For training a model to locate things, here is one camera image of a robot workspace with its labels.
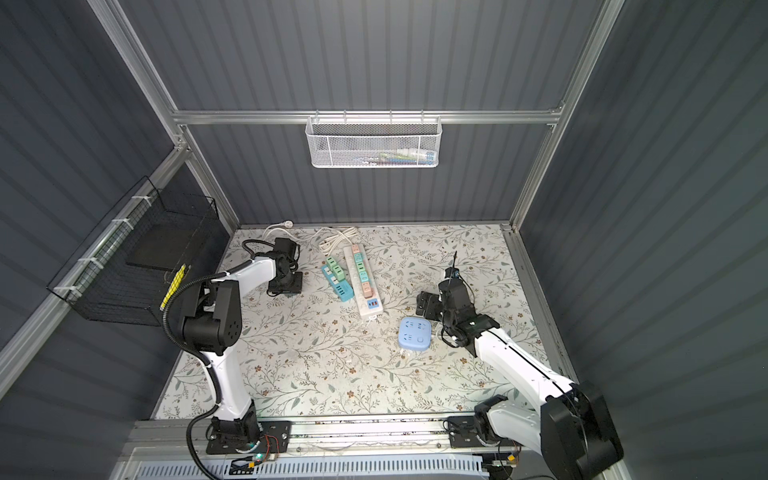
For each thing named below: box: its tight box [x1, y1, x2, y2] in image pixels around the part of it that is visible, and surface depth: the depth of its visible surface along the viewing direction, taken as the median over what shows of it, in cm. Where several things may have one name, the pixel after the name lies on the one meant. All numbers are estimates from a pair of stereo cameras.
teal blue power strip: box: [321, 265, 354, 302], surface depth 101 cm
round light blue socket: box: [398, 317, 432, 351], surface depth 91 cm
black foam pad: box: [126, 224, 199, 272], surface depth 77 cm
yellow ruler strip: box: [159, 263, 186, 311], surface depth 72 cm
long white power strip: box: [343, 243, 383, 317], surface depth 98 cm
